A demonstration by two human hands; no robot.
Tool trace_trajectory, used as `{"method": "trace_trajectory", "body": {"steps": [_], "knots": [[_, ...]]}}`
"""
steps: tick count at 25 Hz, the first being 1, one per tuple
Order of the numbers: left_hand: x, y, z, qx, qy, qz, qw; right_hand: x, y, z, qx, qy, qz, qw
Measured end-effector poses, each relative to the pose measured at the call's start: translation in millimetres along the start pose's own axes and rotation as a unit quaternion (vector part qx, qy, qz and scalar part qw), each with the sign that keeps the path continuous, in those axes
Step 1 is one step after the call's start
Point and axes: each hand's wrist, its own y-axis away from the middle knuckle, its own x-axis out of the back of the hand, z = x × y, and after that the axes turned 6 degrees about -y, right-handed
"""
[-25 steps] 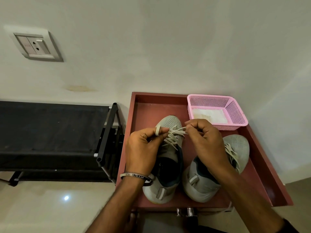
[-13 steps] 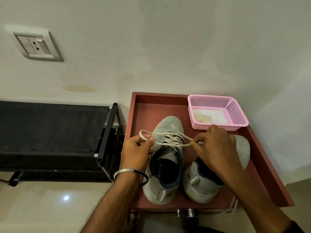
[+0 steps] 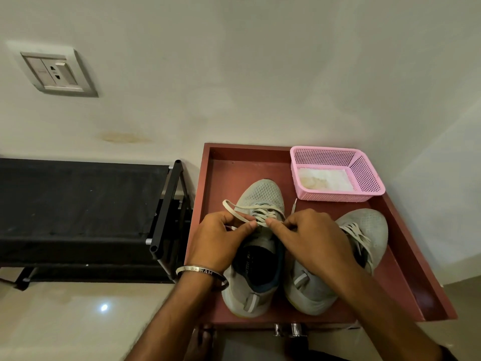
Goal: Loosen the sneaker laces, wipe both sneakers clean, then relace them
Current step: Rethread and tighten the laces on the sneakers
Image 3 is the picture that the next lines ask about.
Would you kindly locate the person's left hand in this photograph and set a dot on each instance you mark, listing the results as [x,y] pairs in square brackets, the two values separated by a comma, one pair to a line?
[214,244]

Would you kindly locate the person's right hand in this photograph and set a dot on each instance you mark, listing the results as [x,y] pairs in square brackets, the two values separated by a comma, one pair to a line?
[319,244]

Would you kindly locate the grey sneaker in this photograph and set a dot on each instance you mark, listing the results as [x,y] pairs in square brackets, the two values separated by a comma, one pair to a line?
[372,225]
[263,191]

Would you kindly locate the white wipe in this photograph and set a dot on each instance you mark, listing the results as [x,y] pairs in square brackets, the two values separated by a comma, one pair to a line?
[313,183]

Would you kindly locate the reddish-brown side table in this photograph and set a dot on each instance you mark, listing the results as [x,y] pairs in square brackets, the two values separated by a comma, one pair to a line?
[225,172]

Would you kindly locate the black shoe rack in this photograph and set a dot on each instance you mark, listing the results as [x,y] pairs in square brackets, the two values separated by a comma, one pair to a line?
[79,195]

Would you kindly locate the person's left forearm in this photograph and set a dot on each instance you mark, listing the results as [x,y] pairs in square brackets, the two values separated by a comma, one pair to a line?
[173,319]

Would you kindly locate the person's right forearm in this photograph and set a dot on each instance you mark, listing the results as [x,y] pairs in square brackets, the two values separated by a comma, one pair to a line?
[391,323]

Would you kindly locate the stack of white wipes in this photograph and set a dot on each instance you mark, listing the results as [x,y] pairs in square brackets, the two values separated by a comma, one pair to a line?
[338,178]

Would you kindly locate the person's left foot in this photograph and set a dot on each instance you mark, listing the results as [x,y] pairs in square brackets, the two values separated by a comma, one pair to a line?
[199,344]

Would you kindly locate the pink plastic basket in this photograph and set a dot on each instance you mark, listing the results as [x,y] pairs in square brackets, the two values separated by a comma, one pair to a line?
[327,155]

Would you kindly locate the white wall socket plate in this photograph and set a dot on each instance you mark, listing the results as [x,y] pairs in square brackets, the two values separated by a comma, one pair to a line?
[52,71]

